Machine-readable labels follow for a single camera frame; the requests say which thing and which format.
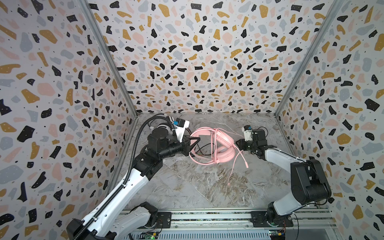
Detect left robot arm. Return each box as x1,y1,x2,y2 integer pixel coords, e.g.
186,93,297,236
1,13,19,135
67,128,201,240

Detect aluminium corner post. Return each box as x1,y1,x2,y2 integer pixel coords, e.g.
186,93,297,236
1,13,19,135
274,0,343,120
78,0,138,119

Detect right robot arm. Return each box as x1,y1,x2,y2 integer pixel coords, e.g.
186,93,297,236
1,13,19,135
236,125,332,227

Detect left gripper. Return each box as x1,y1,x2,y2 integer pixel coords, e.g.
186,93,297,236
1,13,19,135
159,134,200,161

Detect right aluminium corner post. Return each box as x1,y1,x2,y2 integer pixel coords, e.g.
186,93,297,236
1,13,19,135
274,0,343,120

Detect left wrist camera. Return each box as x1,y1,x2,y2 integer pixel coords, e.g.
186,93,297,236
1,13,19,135
172,118,190,143

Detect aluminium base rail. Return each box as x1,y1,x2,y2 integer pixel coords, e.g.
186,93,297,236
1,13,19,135
121,207,342,240

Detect pink headphones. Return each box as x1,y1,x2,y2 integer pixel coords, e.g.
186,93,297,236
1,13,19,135
189,127,238,166

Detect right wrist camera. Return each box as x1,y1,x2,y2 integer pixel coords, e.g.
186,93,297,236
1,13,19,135
242,125,253,142

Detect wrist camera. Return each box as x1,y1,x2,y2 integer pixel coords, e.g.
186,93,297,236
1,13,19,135
242,125,253,142
172,118,190,143

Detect left aluminium corner post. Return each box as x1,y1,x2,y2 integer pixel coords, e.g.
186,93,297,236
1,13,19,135
78,0,138,119

